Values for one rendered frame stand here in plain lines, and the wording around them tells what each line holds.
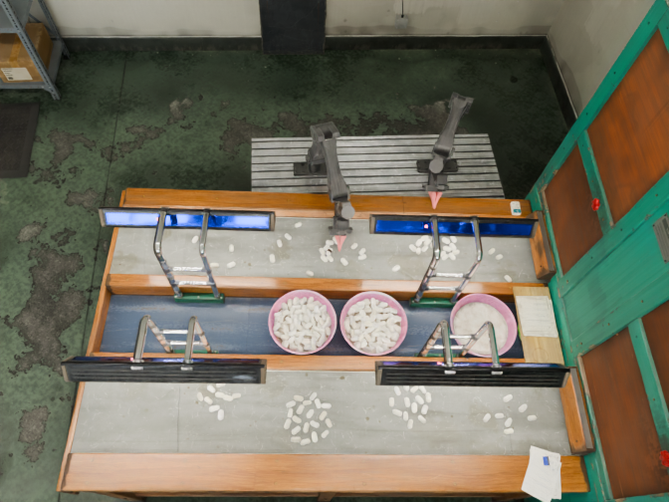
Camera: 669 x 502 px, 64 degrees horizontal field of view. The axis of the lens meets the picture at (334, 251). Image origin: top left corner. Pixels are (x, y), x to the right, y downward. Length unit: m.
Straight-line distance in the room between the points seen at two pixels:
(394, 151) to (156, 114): 1.76
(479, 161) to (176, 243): 1.49
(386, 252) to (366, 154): 0.58
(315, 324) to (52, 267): 1.73
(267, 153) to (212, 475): 1.46
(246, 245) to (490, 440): 1.22
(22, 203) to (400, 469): 2.65
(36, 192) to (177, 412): 1.98
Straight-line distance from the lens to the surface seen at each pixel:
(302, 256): 2.27
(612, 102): 2.11
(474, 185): 2.69
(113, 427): 2.15
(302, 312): 2.19
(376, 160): 2.68
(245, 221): 1.97
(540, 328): 2.31
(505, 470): 2.13
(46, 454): 3.03
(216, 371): 1.74
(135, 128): 3.78
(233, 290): 2.22
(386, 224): 1.98
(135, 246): 2.40
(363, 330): 2.16
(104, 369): 1.83
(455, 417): 2.13
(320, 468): 2.00
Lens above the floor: 2.76
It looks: 62 degrees down
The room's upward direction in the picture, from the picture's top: 7 degrees clockwise
